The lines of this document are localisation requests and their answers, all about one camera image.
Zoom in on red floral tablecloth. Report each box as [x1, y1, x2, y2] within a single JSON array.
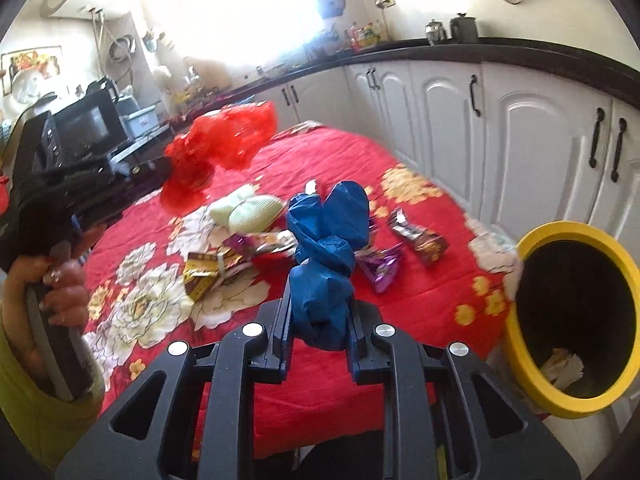
[[80, 121, 522, 461]]

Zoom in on brown red snack wrapper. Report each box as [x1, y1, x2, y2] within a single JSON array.
[[389, 208, 450, 267]]

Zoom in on group of condiment bottles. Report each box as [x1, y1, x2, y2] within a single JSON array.
[[345, 20, 392, 52]]

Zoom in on steel kettle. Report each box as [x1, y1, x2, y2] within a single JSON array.
[[425, 19, 449, 46]]

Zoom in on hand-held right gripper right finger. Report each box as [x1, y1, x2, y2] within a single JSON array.
[[347, 300, 583, 480]]

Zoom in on white kitchen cabinets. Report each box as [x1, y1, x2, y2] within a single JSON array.
[[270, 57, 640, 262]]

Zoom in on white jug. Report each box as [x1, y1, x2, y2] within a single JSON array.
[[151, 64, 174, 107]]

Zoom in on red plastic bag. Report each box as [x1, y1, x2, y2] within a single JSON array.
[[161, 101, 279, 214]]

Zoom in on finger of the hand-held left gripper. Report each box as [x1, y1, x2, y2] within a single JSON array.
[[75, 154, 174, 228]]

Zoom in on purple yellow snack wrapper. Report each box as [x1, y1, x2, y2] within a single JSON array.
[[222, 230, 301, 262]]

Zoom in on wall picture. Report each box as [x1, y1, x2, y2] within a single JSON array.
[[0, 46, 63, 98]]

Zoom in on grey storage box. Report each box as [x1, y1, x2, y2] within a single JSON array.
[[120, 105, 169, 137]]

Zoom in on black kettle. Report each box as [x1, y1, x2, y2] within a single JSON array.
[[449, 12, 481, 44]]

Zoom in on yellow red snack wrapper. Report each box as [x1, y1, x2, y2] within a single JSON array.
[[184, 250, 252, 302]]

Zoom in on white paper scrap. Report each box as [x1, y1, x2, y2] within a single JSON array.
[[540, 349, 585, 391]]

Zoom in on blue plastic bag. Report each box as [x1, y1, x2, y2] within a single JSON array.
[[286, 180, 374, 352]]

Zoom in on black kitchen countertop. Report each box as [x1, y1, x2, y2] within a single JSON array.
[[170, 37, 640, 117]]

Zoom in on person's left hand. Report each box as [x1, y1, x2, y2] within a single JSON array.
[[2, 255, 94, 382]]

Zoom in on black microwave oven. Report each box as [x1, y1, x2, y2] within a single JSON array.
[[50, 91, 132, 157]]

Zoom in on yellow rimmed black bin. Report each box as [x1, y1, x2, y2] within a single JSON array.
[[504, 222, 640, 420]]

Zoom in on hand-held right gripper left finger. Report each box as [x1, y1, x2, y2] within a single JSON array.
[[54, 282, 301, 480]]

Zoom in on mint green cloth pouch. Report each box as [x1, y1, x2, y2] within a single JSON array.
[[208, 185, 287, 235]]

